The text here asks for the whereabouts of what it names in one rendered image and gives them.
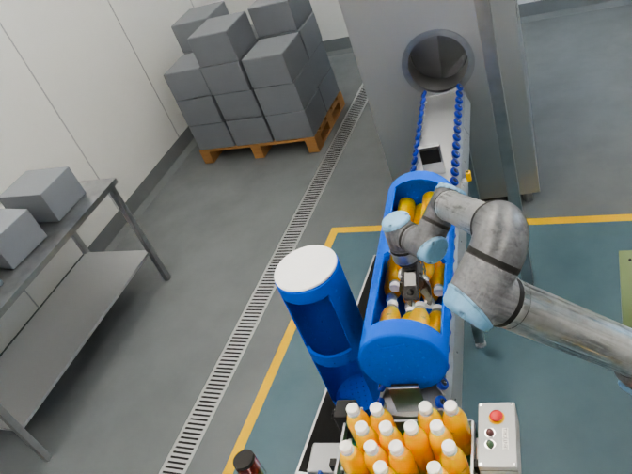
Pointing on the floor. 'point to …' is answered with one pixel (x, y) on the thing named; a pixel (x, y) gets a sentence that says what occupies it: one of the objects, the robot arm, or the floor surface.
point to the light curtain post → (499, 113)
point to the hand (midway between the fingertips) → (419, 304)
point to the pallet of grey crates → (254, 77)
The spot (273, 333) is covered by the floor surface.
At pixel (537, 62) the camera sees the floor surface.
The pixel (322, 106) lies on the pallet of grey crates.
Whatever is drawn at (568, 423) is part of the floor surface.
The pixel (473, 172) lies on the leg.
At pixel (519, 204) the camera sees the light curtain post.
